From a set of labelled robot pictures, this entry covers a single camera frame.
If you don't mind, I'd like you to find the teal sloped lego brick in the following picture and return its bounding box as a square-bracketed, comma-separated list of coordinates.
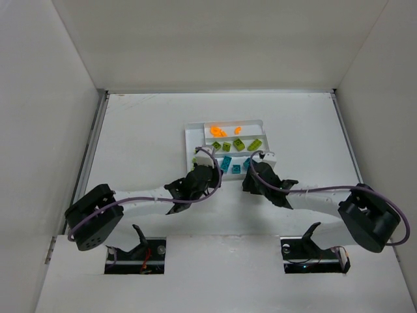
[243, 158, 253, 171]

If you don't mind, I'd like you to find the long teal lego brick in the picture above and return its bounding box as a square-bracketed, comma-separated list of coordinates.
[220, 155, 232, 173]

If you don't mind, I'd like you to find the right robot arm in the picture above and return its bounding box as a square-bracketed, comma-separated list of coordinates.
[242, 160, 410, 253]

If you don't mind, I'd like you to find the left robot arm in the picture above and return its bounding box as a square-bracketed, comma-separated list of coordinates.
[65, 164, 223, 251]

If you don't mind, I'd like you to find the small green lego cluster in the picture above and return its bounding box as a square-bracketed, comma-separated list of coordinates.
[191, 149, 198, 170]

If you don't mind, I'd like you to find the green studded lego brick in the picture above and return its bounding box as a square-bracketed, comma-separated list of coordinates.
[247, 139, 263, 151]

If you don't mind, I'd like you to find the green curved lego brick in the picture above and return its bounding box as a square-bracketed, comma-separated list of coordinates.
[233, 138, 246, 152]

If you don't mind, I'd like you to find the white compartment tray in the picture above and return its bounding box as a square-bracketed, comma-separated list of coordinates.
[185, 120, 270, 180]

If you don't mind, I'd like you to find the orange arch lego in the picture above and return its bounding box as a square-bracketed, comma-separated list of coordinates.
[210, 127, 222, 137]

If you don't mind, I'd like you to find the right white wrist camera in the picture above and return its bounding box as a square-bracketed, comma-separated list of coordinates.
[259, 151, 277, 169]

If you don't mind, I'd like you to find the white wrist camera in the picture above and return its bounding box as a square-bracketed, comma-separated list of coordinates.
[259, 151, 277, 169]
[196, 145, 215, 168]

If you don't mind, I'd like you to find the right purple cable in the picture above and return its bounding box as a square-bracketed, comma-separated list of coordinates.
[249, 151, 411, 246]

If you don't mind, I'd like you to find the purple cable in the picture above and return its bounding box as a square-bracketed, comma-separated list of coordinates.
[67, 147, 223, 242]
[249, 151, 411, 246]

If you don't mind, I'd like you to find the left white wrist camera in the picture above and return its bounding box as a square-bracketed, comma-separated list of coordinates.
[196, 145, 215, 168]

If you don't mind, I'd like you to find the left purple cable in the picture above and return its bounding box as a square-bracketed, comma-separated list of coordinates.
[67, 147, 223, 242]

